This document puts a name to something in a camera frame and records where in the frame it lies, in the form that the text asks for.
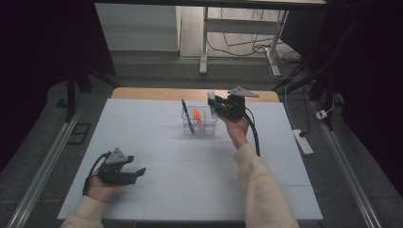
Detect person's right hand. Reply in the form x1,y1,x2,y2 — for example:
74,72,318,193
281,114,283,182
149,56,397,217
217,113,251,150

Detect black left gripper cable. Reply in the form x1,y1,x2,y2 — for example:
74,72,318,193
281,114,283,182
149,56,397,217
82,151,112,197

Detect wooden table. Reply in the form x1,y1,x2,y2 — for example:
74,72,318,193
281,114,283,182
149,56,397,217
110,86,280,104

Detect orange highlighter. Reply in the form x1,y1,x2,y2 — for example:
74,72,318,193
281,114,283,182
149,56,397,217
192,107,206,136

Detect white desk frame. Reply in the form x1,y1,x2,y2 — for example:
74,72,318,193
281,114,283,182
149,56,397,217
199,6,291,77

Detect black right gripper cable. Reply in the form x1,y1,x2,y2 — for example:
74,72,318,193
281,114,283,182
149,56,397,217
243,106,261,158

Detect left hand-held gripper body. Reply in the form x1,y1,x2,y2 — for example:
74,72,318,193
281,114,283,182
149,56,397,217
97,146,138,186

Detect person's left hand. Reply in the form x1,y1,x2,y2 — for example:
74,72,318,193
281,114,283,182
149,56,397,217
85,175,125,204

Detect white cabinet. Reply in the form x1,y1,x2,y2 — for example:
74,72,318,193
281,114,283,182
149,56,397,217
94,3,182,52

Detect black metal stand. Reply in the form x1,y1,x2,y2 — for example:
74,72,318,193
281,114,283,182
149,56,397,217
64,61,119,124

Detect clear plastic organizer box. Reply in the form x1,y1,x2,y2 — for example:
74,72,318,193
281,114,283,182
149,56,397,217
181,105,220,138

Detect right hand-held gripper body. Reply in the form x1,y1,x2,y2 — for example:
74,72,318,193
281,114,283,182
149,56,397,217
216,85,260,122

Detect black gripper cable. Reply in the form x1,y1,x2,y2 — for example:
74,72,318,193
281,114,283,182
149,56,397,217
243,106,261,158
82,151,112,197

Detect blue pen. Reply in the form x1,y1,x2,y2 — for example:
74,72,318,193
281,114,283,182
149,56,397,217
181,98,195,134

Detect aluminium floor rail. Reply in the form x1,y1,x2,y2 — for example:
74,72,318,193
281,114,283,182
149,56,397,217
311,100,384,228
5,105,84,228

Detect white power strip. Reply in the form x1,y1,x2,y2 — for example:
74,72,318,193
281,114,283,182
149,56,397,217
291,128,315,156

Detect black floor cables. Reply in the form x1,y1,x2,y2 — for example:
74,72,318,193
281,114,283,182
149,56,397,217
206,8,302,65

